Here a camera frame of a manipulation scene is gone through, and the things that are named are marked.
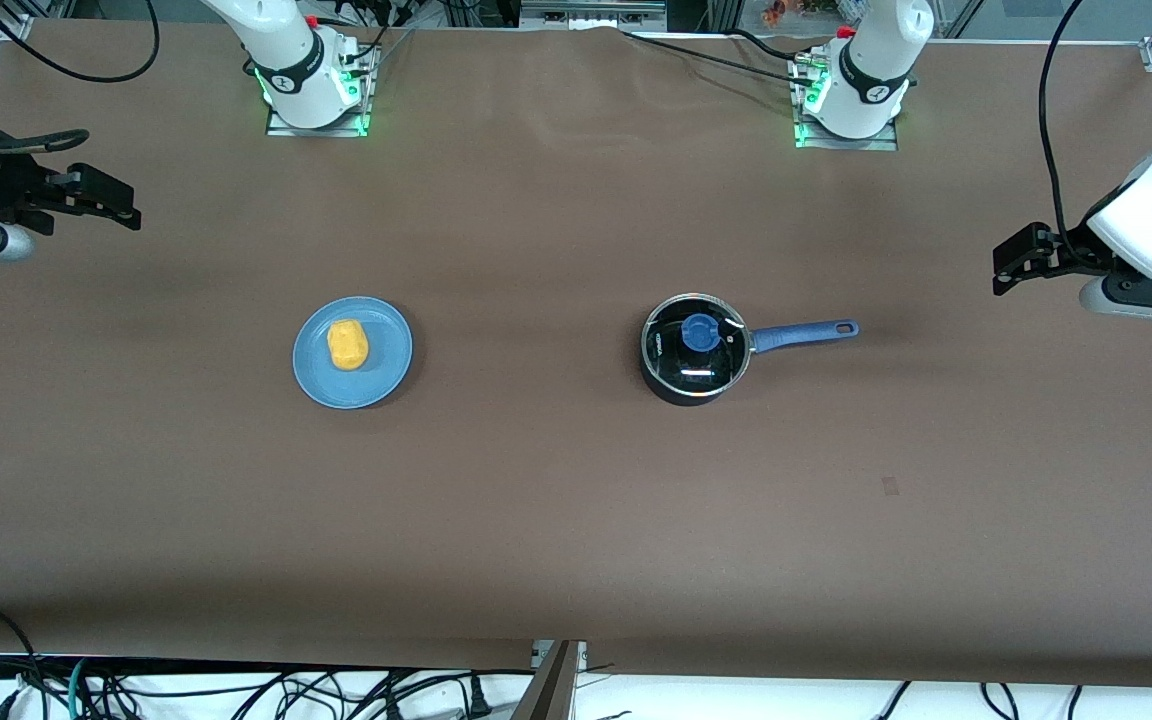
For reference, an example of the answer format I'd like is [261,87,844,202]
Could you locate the yellow potato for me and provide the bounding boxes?
[326,319,370,372]

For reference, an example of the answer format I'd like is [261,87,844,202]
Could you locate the glass lid blue knob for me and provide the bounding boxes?
[642,294,750,401]

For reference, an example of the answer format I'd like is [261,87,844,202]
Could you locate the blue round plate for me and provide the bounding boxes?
[292,296,415,410]

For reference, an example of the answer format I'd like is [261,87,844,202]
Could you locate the brown table cover sheet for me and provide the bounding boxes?
[0,18,1152,689]

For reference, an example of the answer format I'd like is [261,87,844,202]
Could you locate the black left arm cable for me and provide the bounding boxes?
[1038,0,1089,263]

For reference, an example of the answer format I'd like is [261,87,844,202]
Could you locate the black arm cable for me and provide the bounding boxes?
[1038,0,1089,263]
[0,0,160,159]

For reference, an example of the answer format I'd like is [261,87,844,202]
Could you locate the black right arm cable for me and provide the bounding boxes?
[0,0,160,159]

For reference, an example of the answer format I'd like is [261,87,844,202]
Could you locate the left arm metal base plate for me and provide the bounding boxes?
[793,50,900,152]

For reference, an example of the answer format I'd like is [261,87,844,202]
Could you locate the black pot blue handle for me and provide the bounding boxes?
[639,293,860,407]

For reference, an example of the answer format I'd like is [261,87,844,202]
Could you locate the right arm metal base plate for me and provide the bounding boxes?
[264,40,377,139]

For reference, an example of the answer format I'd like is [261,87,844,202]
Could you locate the short black table cable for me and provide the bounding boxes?
[724,28,812,63]

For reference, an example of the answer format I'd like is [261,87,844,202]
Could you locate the long black table cable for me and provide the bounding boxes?
[619,28,817,86]

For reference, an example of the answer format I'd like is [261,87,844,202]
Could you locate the aluminium rail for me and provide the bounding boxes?
[521,0,667,31]

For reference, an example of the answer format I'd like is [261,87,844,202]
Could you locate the aluminium frame post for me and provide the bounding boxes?
[511,640,587,720]

